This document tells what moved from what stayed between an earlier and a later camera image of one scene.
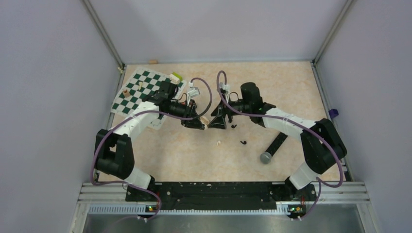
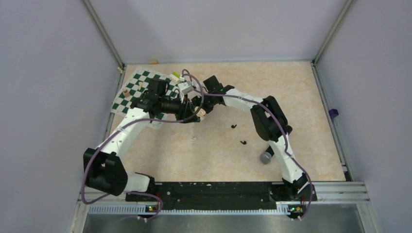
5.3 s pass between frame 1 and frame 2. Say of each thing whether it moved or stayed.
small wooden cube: stayed
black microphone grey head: stayed
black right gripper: moved
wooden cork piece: stayed
